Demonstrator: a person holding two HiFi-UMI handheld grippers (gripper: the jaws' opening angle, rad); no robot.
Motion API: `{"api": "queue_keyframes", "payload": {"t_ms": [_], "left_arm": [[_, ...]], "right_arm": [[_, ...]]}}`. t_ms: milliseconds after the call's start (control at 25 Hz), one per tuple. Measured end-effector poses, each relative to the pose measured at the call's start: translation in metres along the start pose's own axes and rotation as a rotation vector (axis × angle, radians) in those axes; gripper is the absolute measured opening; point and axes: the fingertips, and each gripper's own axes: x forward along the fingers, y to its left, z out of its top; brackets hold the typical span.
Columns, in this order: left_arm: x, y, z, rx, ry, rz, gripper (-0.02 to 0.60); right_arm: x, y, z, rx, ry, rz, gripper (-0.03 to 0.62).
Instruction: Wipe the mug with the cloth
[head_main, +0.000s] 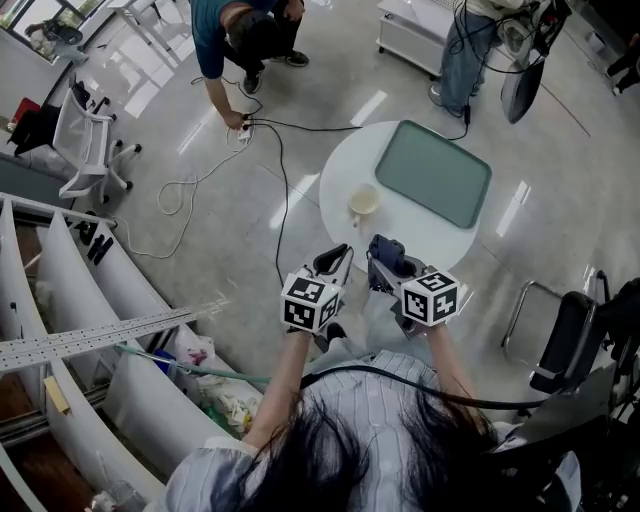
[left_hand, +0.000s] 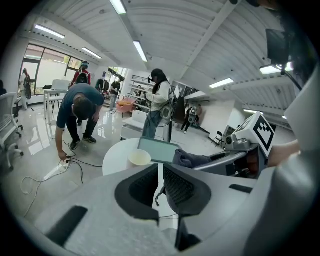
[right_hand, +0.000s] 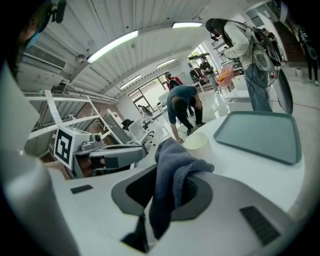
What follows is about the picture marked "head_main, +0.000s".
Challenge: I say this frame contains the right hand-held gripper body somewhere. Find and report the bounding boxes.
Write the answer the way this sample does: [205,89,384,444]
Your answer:
[387,269,461,342]

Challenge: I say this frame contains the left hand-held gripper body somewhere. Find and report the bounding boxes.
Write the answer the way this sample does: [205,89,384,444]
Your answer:
[280,267,346,333]

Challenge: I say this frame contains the dark blue cloth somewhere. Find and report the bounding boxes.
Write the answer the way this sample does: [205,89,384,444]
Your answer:
[368,233,407,274]

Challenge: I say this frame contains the cream cup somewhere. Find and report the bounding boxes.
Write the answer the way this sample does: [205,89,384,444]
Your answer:
[348,183,382,229]

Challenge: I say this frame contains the person's left forearm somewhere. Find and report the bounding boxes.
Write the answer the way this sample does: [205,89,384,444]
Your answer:
[242,324,314,451]

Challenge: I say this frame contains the person's right forearm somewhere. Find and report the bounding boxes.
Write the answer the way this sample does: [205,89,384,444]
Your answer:
[424,322,494,431]

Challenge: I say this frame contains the person's black shoe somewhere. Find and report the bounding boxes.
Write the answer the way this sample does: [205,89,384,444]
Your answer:
[312,322,348,354]

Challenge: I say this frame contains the person's light jeans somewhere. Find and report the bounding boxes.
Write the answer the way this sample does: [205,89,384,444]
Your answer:
[324,289,426,361]

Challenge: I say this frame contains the round white table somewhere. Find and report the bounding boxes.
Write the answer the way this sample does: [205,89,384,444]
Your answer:
[318,119,484,274]

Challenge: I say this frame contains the green tray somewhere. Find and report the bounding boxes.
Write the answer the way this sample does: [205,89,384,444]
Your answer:
[374,119,493,230]

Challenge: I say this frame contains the person's striped light shirt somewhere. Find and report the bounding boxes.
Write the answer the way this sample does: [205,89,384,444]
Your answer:
[159,349,584,512]

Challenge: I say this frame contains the green tube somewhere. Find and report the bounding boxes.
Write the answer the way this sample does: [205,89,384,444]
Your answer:
[114,343,274,386]

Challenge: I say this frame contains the white plastic bag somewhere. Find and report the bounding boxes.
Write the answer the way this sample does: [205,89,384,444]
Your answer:
[172,324,217,374]

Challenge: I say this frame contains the pile of white packaging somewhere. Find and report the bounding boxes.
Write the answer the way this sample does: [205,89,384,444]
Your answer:
[197,372,264,436]

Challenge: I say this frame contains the blue box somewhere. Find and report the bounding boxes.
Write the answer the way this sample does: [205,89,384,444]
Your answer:
[152,348,179,374]

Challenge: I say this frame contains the grey backpack rig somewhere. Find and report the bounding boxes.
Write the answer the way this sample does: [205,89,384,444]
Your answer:
[492,364,640,512]
[497,0,574,125]

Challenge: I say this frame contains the white curved shelf unit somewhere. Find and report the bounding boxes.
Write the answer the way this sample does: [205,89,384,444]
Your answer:
[0,192,261,512]

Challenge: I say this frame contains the white wheeled cabinet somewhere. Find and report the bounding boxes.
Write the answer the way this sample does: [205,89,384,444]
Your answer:
[375,0,461,79]

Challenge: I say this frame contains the white office chair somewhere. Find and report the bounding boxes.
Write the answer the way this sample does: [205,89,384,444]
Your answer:
[52,87,143,204]

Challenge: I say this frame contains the clear plastic bag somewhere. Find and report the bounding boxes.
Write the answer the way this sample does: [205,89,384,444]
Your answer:
[87,452,146,512]

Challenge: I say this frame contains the yellow note pad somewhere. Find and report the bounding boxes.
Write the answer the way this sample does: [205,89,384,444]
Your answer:
[42,375,71,415]

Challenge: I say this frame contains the white desk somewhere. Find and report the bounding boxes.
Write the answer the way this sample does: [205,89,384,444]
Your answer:
[107,0,194,69]

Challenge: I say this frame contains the black office chair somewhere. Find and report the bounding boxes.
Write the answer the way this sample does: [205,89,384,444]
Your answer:
[69,79,119,121]

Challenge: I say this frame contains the grey metal track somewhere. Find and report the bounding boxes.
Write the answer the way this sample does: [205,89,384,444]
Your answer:
[0,387,109,446]

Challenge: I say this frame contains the grey cabinet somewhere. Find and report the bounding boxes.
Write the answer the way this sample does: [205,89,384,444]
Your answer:
[0,152,76,211]

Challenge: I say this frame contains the black jacket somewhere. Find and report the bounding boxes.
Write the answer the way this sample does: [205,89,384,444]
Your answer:
[7,102,64,156]

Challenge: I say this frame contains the red bag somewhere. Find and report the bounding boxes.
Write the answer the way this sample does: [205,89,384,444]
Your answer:
[12,97,41,124]

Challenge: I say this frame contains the large window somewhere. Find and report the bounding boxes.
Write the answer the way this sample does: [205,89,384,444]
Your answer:
[0,0,109,39]

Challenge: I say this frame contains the black power cable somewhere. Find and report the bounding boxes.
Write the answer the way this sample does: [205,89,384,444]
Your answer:
[248,102,474,142]
[190,74,265,121]
[249,122,291,289]

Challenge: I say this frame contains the thick black cable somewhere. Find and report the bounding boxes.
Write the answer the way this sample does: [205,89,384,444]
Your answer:
[299,364,546,411]

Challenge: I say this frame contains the white cable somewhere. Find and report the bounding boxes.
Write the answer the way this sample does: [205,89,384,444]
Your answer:
[112,127,251,260]

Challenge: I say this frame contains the black chrome-frame chair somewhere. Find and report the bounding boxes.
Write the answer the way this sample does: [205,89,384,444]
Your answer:
[501,272,640,401]

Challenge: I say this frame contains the perforated metal rail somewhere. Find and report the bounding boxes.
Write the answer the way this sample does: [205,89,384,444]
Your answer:
[0,305,199,374]

